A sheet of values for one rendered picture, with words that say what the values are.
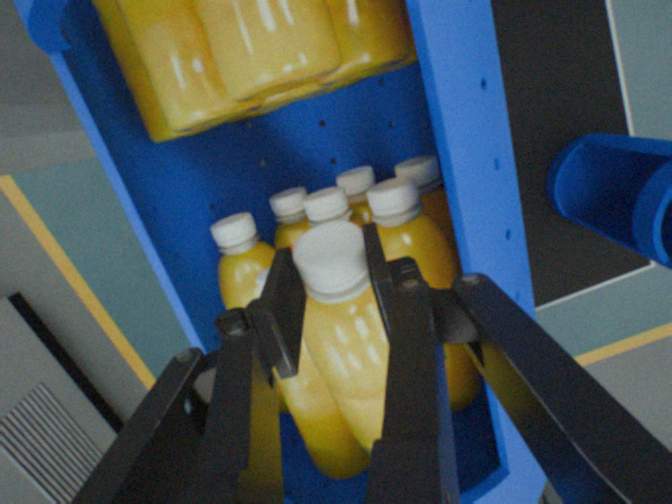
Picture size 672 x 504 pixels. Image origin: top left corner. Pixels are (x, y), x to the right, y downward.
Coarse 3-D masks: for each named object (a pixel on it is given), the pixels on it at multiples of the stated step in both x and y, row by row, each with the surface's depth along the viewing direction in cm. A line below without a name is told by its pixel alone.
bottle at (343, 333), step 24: (360, 288) 20; (312, 312) 21; (336, 312) 21; (360, 312) 20; (312, 336) 22; (336, 336) 21; (360, 336) 21; (384, 336) 21; (312, 360) 23; (336, 360) 21; (360, 360) 21; (384, 360) 21; (336, 384) 23; (360, 384) 22; (384, 384) 23; (360, 408) 24; (360, 432) 27
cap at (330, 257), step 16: (336, 224) 21; (352, 224) 21; (304, 240) 21; (320, 240) 20; (336, 240) 20; (352, 240) 20; (304, 256) 20; (320, 256) 19; (336, 256) 19; (352, 256) 19; (304, 272) 19; (320, 272) 19; (336, 272) 19; (352, 272) 19; (320, 288) 20; (336, 288) 20
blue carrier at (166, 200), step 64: (64, 0) 18; (448, 0) 17; (64, 64) 25; (448, 64) 18; (128, 128) 31; (256, 128) 41; (320, 128) 43; (384, 128) 41; (448, 128) 18; (128, 192) 28; (192, 192) 37; (256, 192) 43; (448, 192) 20; (512, 192) 23; (192, 256) 36; (512, 256) 23; (192, 320) 32; (512, 448) 26
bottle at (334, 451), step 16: (304, 352) 30; (304, 368) 31; (288, 384) 32; (304, 384) 31; (320, 384) 31; (288, 400) 33; (304, 400) 32; (320, 400) 32; (304, 416) 33; (320, 416) 32; (336, 416) 33; (304, 432) 34; (320, 432) 33; (336, 432) 33; (320, 448) 34; (336, 448) 34; (352, 448) 34; (320, 464) 35; (336, 464) 34; (352, 464) 35; (368, 464) 35
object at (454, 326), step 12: (396, 264) 16; (408, 264) 16; (396, 276) 15; (408, 276) 15; (420, 276) 15; (432, 288) 14; (444, 288) 13; (432, 300) 13; (444, 300) 13; (444, 312) 12; (456, 312) 12; (444, 324) 12; (456, 324) 12; (468, 324) 12; (444, 336) 13; (456, 336) 13; (468, 336) 12
